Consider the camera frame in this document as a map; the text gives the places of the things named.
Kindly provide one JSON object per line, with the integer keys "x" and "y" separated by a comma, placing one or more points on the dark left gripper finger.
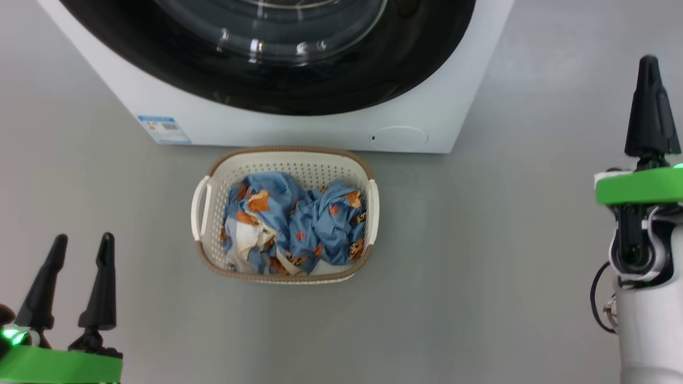
{"x": 41, "y": 298}
{"x": 101, "y": 298}

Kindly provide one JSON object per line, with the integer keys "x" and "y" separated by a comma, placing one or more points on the round white filter cover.
{"x": 399, "y": 138}

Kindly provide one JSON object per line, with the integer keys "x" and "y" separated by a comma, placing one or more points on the cream perforated plastic laundry basket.
{"x": 299, "y": 160}

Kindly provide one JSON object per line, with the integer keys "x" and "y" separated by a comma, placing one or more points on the white front-load washing machine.
{"x": 320, "y": 130}

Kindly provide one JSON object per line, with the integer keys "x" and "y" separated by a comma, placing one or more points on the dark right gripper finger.
{"x": 651, "y": 122}

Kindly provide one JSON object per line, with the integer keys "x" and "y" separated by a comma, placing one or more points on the blue bear-print garment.
{"x": 325, "y": 229}

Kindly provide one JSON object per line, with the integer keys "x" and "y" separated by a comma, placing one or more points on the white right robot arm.
{"x": 651, "y": 336}

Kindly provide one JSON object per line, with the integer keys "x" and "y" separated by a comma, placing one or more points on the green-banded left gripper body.
{"x": 58, "y": 368}

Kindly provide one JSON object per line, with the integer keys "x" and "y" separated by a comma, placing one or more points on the blue patterned cloth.
{"x": 267, "y": 184}

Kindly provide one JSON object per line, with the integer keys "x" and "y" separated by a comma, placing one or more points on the black round glass washer door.
{"x": 160, "y": 64}

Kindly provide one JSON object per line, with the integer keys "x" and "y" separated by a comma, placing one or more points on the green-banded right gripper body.
{"x": 640, "y": 189}

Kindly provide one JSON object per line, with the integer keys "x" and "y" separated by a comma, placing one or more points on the blue energy label sticker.
{"x": 164, "y": 130}

